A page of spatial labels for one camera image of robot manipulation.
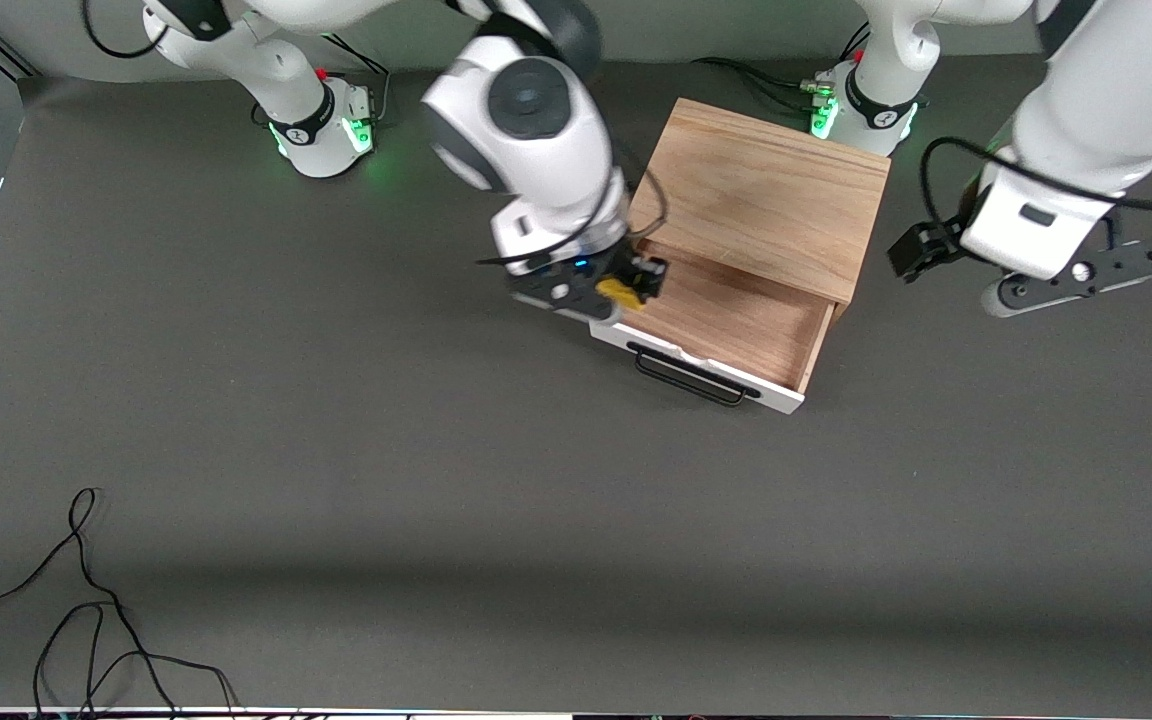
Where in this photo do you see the black base cable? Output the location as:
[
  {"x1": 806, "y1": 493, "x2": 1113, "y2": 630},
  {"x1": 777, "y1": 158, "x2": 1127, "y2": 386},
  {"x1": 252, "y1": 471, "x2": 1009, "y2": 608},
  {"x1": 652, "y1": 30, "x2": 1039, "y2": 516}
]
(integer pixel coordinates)
[
  {"x1": 691, "y1": 28, "x2": 872, "y2": 113},
  {"x1": 254, "y1": 25, "x2": 392, "y2": 131}
]

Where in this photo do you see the dark grey table mat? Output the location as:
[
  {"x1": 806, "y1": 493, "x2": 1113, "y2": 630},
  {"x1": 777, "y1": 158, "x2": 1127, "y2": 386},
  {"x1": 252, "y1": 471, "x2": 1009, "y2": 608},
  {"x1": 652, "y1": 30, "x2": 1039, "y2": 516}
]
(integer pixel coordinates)
[{"x1": 0, "y1": 40, "x2": 1152, "y2": 713}]

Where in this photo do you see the black metal drawer handle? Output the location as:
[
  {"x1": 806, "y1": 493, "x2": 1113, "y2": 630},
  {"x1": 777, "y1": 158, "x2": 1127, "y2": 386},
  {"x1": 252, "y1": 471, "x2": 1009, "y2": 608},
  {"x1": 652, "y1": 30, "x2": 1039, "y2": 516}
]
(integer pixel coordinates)
[{"x1": 629, "y1": 343, "x2": 764, "y2": 408}]

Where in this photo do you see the wooden drawer cabinet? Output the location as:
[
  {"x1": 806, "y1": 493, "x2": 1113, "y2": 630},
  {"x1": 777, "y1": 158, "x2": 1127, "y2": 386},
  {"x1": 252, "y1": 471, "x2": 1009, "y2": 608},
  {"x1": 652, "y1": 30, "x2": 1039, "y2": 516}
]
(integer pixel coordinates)
[{"x1": 626, "y1": 97, "x2": 892, "y2": 326}]

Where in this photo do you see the black right base cable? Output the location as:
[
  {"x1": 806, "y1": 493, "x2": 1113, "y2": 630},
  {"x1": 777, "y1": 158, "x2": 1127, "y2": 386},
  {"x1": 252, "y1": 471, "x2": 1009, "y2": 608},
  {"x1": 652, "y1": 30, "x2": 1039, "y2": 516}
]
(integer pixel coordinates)
[{"x1": 254, "y1": 25, "x2": 392, "y2": 131}]

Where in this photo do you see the black left base cable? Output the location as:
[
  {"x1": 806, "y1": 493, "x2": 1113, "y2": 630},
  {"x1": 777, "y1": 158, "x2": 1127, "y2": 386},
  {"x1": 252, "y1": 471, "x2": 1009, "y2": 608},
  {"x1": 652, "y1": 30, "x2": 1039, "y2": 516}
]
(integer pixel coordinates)
[{"x1": 691, "y1": 28, "x2": 872, "y2": 113}]

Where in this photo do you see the thin black loose cable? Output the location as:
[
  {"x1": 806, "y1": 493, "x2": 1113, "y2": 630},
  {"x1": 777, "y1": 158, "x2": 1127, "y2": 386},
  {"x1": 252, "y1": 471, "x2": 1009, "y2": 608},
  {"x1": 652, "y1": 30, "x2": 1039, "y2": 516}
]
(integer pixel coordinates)
[
  {"x1": 33, "y1": 600, "x2": 239, "y2": 720},
  {"x1": 0, "y1": 487, "x2": 180, "y2": 720}
]

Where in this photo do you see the white-fronted wooden drawer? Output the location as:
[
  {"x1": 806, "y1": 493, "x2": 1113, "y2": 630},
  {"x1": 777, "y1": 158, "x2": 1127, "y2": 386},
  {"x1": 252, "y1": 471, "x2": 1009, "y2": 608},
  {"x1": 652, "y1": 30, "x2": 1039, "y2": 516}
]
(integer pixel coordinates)
[{"x1": 589, "y1": 238, "x2": 837, "y2": 416}]

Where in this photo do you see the yellow cube block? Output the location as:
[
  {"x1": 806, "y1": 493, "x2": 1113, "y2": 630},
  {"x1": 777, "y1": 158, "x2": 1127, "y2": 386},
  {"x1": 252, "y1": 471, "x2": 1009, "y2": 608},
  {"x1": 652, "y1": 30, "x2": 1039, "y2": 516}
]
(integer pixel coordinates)
[{"x1": 596, "y1": 278, "x2": 649, "y2": 312}]

